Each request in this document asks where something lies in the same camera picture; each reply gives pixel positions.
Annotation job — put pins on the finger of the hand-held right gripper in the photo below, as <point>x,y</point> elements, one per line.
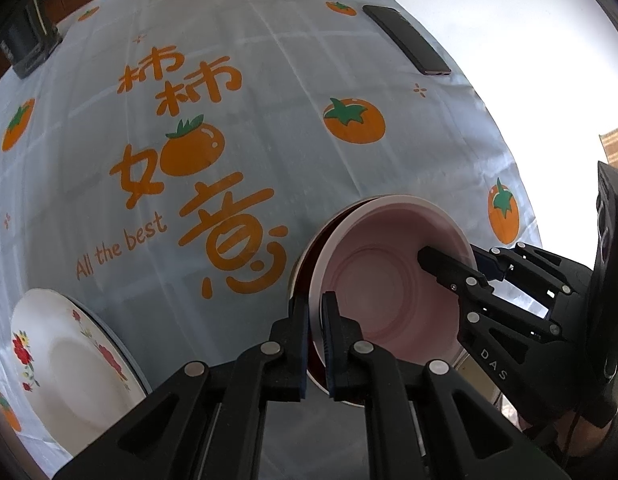
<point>449,270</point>
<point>529,260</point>

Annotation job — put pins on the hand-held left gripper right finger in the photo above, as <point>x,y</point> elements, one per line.
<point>330,345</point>

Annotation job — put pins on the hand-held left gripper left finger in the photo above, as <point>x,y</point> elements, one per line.
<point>303,340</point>

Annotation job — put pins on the dark red bowl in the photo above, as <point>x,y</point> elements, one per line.
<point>316,375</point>

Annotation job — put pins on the pink plastic bowl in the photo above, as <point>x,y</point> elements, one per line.
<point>379,285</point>

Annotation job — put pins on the large pink floral plate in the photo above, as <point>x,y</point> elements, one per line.
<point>120,347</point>

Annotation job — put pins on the white plate with red flowers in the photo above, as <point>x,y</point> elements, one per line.
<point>64,360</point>

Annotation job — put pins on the person's right forearm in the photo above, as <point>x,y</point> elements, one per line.
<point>594,447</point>

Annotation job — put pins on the brick building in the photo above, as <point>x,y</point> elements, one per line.
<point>616,145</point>

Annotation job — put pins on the black smartphone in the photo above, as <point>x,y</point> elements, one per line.
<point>406,40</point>

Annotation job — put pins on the persimmon printed tablecloth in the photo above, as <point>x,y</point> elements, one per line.
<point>289,85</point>

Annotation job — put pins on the black box device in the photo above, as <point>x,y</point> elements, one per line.
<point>26,40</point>

